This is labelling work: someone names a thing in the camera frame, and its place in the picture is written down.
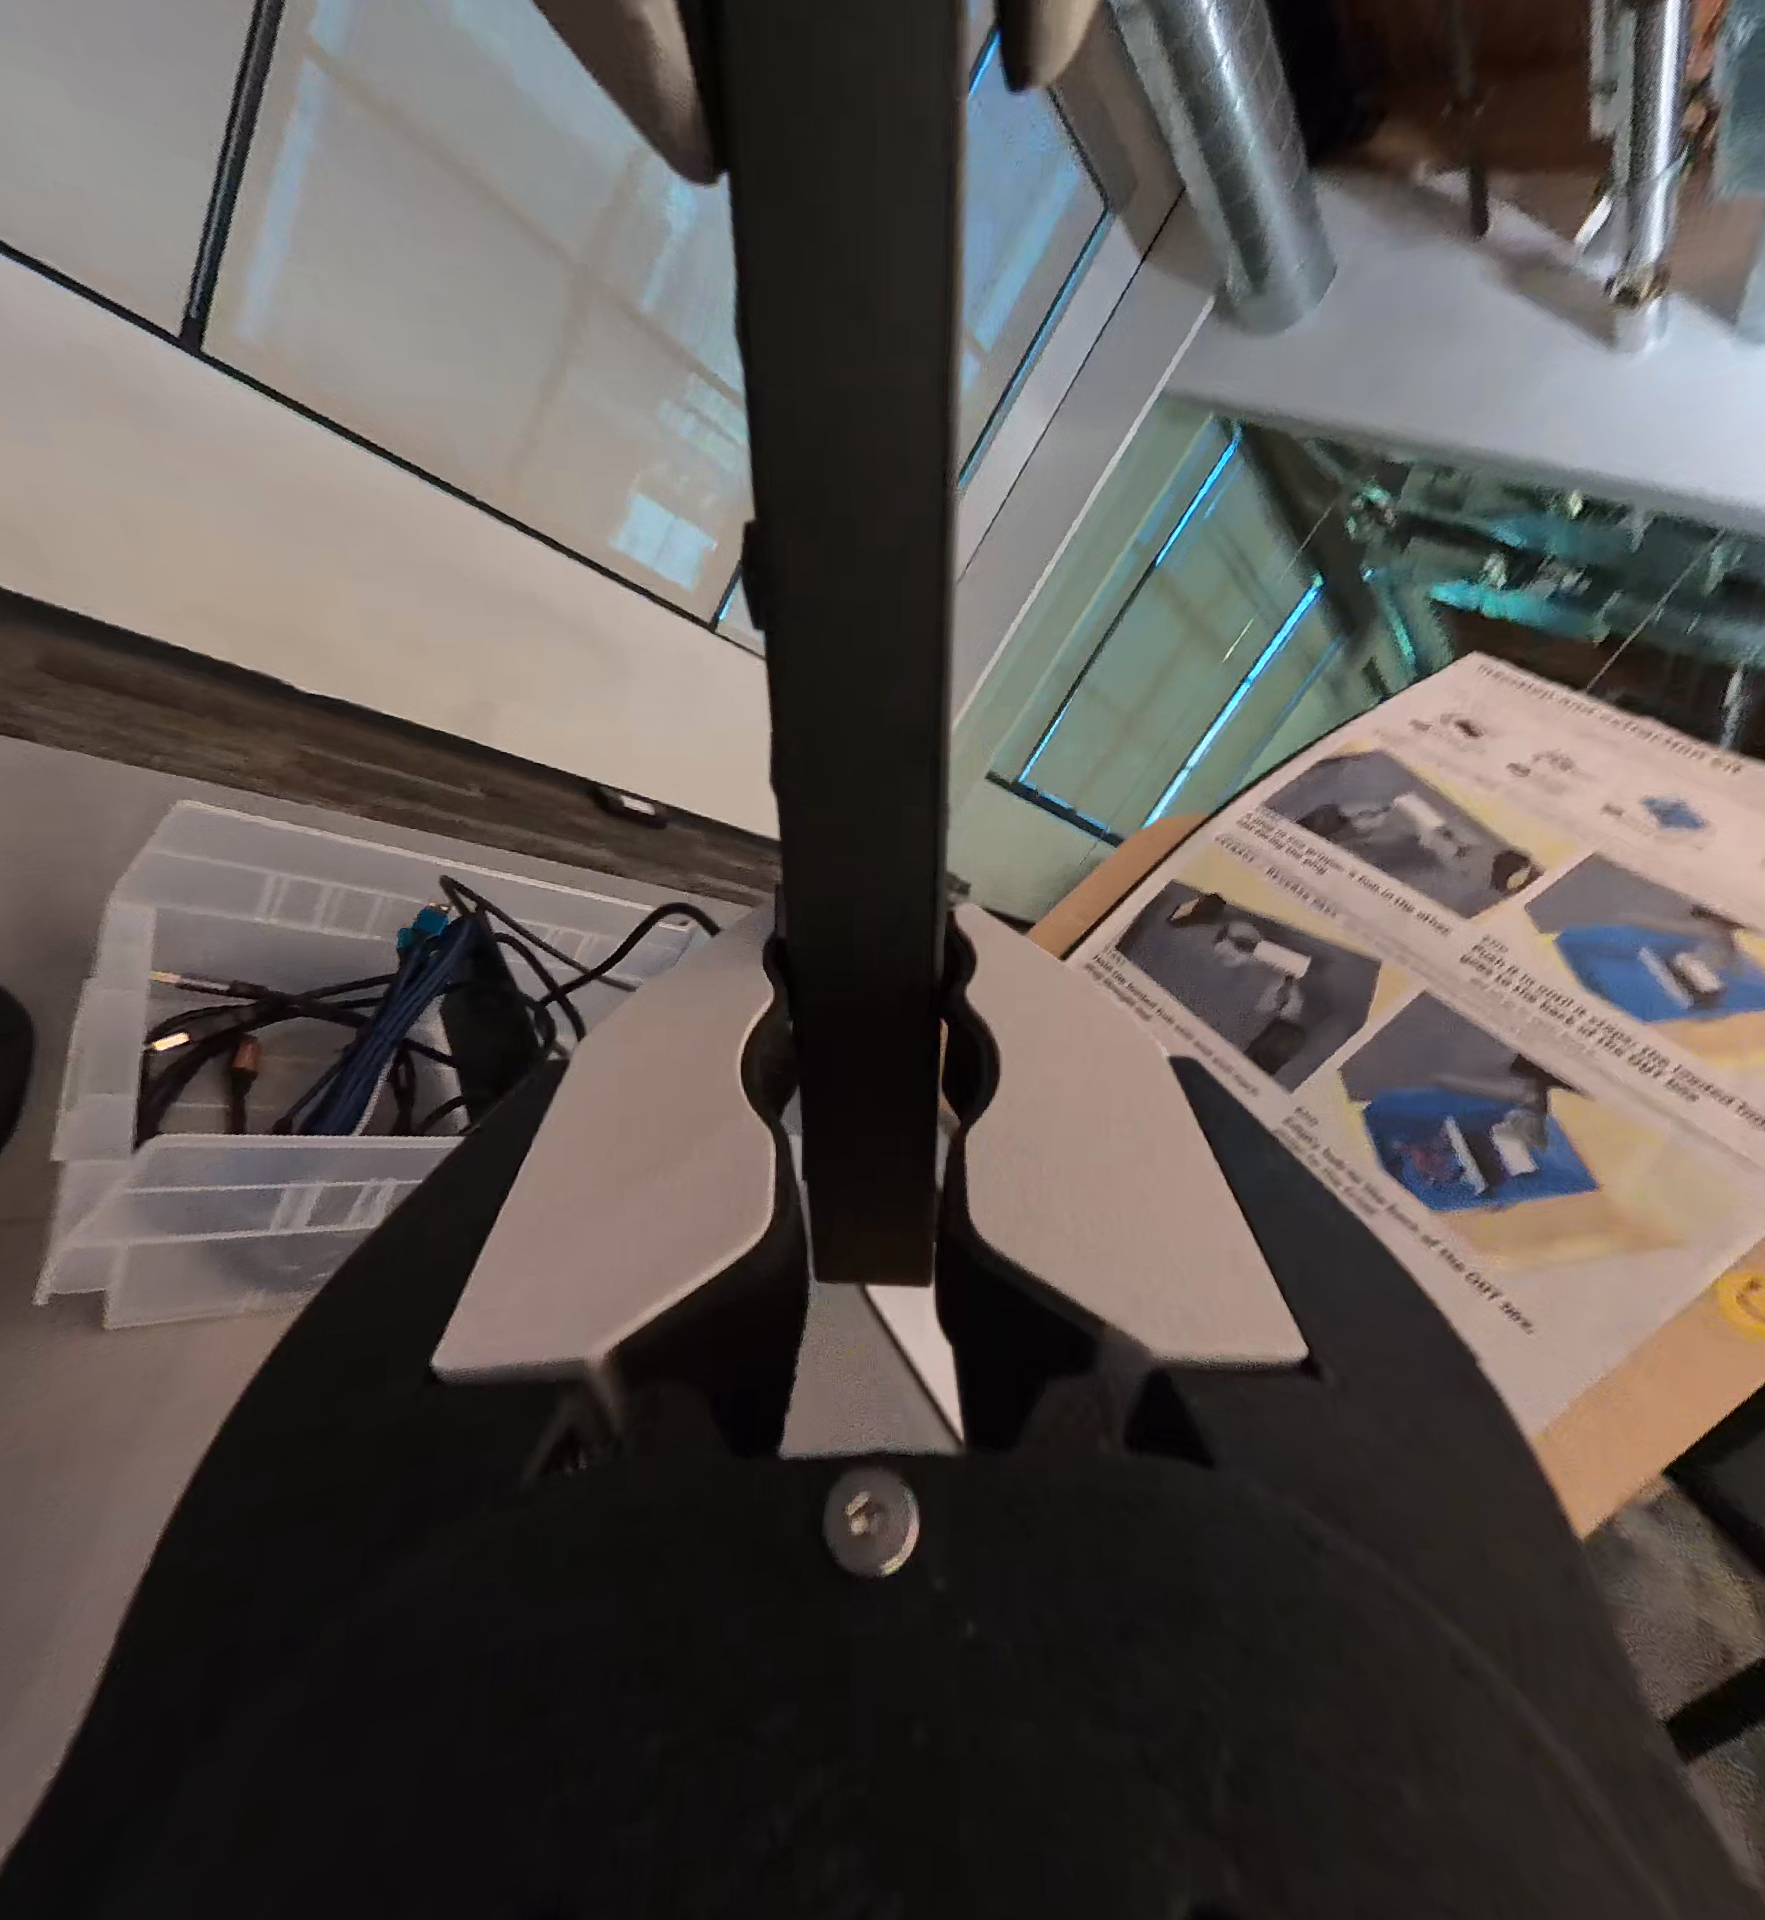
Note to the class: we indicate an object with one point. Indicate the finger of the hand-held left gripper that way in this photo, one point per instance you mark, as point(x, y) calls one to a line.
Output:
point(1047, 37)
point(656, 76)

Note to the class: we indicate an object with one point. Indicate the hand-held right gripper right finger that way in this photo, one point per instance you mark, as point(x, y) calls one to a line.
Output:
point(1123, 1201)

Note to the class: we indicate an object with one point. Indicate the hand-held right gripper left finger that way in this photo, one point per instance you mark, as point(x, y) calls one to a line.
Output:
point(613, 1201)

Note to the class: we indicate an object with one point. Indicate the clear plastic bin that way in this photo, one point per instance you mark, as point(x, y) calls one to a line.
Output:
point(252, 901)

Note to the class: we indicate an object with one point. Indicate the black usb hub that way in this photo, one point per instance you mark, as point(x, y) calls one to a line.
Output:
point(853, 601)

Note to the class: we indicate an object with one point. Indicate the large glass window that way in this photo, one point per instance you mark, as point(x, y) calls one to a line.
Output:
point(462, 271)

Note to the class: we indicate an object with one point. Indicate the small black floor box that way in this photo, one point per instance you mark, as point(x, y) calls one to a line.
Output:
point(631, 805)

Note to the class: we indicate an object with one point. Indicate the instruction poster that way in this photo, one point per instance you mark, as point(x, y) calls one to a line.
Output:
point(1603, 1022)

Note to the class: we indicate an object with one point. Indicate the narrow glass window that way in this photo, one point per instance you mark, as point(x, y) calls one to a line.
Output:
point(1184, 661)

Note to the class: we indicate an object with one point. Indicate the instruction sheet on stand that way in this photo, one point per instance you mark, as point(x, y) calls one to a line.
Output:
point(1691, 1410)

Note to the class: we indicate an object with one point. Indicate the silver ventilation duct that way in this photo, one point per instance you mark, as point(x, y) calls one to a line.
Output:
point(1228, 150)

